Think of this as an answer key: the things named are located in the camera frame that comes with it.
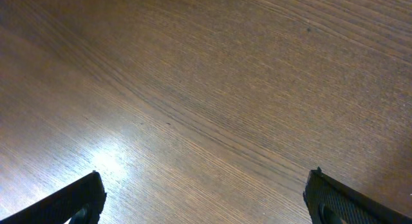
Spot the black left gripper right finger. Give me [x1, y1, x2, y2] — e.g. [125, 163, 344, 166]
[303, 168, 411, 224]

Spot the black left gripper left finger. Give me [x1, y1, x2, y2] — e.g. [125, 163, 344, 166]
[1, 171, 107, 224]

